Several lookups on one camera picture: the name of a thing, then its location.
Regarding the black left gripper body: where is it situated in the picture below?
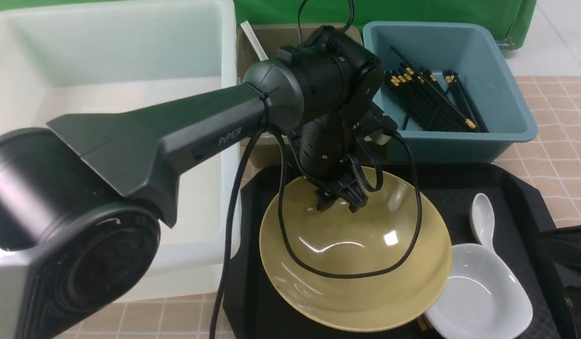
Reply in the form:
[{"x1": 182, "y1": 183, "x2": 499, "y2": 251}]
[{"x1": 290, "y1": 103, "x2": 398, "y2": 198}]

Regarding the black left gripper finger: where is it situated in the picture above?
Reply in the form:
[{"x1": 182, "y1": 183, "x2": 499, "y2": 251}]
[
  {"x1": 344, "y1": 183, "x2": 368, "y2": 214},
  {"x1": 316, "y1": 188, "x2": 339, "y2": 212}
]

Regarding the yellow noodle bowl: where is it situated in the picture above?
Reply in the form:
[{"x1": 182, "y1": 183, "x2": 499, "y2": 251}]
[{"x1": 259, "y1": 172, "x2": 452, "y2": 332}]

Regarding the white ceramic soup spoon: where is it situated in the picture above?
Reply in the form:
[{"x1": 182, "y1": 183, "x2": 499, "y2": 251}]
[{"x1": 470, "y1": 193, "x2": 495, "y2": 253}]

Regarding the white square dish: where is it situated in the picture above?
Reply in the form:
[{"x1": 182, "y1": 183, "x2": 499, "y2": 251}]
[{"x1": 425, "y1": 244, "x2": 533, "y2": 339}]

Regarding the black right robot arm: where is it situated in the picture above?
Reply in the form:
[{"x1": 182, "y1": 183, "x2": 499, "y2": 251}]
[{"x1": 420, "y1": 173, "x2": 581, "y2": 339}]

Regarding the pile of black chopsticks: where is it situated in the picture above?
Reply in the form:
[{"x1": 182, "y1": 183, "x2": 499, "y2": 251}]
[{"x1": 383, "y1": 46, "x2": 489, "y2": 133}]

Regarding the olive plastic spoon bin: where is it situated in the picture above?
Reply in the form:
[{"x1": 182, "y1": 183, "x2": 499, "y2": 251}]
[{"x1": 237, "y1": 24, "x2": 364, "y2": 170}]

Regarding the blue plastic chopstick bin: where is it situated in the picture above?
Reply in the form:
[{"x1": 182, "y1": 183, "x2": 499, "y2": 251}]
[{"x1": 363, "y1": 21, "x2": 538, "y2": 163}]

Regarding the green backdrop cloth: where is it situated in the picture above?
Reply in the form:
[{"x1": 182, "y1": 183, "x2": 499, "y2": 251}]
[{"x1": 0, "y1": 0, "x2": 537, "y2": 49}]

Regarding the large white plastic tub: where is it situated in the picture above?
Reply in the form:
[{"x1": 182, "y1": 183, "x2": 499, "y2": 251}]
[{"x1": 0, "y1": 0, "x2": 239, "y2": 302}]

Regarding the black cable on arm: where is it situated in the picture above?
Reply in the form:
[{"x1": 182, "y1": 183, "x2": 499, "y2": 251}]
[{"x1": 209, "y1": 0, "x2": 423, "y2": 339}]

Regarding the white spoon handle upright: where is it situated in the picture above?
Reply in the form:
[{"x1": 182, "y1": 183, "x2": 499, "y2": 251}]
[{"x1": 240, "y1": 21, "x2": 269, "y2": 61}]

